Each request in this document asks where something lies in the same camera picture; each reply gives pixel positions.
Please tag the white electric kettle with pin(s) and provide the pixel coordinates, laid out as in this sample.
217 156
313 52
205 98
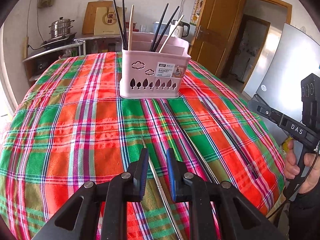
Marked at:
183 30

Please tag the black chopstick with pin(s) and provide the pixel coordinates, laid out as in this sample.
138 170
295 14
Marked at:
167 25
160 25
117 17
123 12
239 152

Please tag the person's right forearm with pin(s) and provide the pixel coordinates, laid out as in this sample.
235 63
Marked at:
305 212

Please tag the wall socket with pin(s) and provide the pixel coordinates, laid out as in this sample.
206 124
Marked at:
26 47

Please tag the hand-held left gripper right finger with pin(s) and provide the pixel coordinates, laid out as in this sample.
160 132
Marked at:
171 170

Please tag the wooden cutting board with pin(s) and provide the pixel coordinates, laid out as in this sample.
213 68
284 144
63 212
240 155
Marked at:
88 20

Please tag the wall poster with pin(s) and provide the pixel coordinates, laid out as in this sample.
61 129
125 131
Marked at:
197 5

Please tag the person's right hand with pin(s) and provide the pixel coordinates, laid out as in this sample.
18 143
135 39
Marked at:
291 167

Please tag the wooden door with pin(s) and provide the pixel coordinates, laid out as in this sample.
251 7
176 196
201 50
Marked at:
215 42

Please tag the pale wooden chopstick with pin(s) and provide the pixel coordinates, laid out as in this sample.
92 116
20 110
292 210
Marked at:
131 27
172 31

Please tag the tan paper gift bag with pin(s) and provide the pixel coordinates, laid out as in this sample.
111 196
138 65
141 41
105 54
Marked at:
107 22

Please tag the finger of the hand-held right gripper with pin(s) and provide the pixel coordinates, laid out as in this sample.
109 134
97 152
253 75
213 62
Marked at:
272 115
253 101

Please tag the clear drinking glass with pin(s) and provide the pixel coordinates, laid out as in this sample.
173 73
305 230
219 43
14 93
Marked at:
142 28

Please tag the pink plastic utensil basket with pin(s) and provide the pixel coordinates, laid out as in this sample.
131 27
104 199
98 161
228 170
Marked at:
140 80

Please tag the silver metal chopstick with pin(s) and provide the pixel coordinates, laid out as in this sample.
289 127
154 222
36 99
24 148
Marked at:
163 196
190 140

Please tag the black induction cooker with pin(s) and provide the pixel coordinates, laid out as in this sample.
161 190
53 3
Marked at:
57 41

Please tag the silver refrigerator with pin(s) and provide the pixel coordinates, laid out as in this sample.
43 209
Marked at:
282 67

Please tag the plaid tablecloth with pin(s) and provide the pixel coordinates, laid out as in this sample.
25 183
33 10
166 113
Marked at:
75 130

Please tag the steel kitchen counter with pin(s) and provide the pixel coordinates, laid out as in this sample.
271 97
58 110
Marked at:
50 51

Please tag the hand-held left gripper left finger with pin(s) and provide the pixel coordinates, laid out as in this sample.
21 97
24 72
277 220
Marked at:
143 170

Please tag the stainless steel steamer pot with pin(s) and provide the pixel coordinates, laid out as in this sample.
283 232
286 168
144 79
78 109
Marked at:
61 28

